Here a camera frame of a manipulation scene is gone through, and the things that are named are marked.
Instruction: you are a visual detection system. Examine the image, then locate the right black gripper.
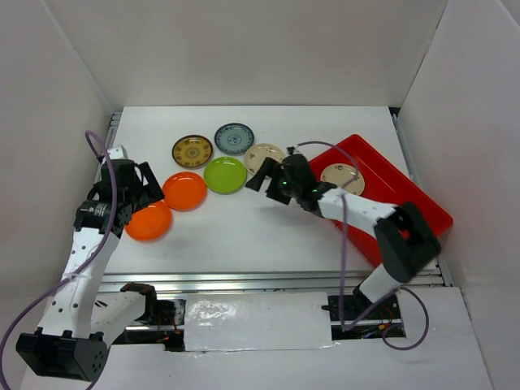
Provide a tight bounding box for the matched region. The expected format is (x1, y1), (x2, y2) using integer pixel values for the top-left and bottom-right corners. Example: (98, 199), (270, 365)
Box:
(246, 156), (301, 205)

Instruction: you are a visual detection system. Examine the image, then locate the orange plate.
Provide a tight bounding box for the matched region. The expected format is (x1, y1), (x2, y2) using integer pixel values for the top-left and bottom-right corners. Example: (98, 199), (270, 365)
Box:
(162, 171), (207, 211)
(125, 201), (173, 241)

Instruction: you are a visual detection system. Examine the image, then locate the green plate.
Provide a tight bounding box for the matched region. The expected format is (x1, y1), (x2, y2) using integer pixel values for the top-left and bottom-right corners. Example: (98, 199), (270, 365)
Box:
(203, 157), (247, 194)

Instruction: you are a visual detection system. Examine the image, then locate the beige floral plate front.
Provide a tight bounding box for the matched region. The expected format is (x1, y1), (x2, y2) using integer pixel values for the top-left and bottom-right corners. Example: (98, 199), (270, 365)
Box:
(320, 163), (366, 196)

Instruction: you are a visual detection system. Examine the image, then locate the beige floral plate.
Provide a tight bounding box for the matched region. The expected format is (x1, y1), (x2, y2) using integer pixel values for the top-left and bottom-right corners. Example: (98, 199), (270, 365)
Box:
(320, 163), (366, 196)
(244, 143), (286, 175)

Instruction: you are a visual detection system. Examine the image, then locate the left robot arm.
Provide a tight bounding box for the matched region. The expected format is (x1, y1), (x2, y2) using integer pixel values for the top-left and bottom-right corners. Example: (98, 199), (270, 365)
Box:
(15, 145), (164, 383)

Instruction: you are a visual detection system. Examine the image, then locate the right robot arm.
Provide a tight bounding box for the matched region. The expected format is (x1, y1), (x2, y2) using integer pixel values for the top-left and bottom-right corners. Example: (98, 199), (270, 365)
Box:
(245, 154), (441, 319)

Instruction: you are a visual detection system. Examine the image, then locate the red plastic bin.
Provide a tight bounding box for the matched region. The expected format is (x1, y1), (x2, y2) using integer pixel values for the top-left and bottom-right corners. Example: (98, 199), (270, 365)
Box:
(304, 134), (454, 269)

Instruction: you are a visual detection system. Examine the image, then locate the beige floral plate back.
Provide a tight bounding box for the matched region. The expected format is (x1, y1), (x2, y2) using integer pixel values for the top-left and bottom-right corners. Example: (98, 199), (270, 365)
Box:
(244, 143), (286, 175)

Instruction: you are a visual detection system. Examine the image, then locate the yellow patterned plate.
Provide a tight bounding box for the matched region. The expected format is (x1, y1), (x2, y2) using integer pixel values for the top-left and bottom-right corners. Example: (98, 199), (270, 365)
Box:
(171, 134), (214, 169)

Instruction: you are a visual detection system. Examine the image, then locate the blue patterned plate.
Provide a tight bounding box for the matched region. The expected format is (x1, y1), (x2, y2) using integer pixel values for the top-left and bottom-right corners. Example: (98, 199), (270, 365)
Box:
(214, 123), (255, 156)

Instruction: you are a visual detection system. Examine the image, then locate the white foil-taped panel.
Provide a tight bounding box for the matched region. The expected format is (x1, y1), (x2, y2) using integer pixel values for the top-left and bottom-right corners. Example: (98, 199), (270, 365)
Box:
(184, 292), (332, 352)

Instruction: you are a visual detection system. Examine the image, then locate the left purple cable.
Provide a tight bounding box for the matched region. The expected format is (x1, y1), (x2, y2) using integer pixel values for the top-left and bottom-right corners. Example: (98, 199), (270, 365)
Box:
(0, 130), (119, 366)

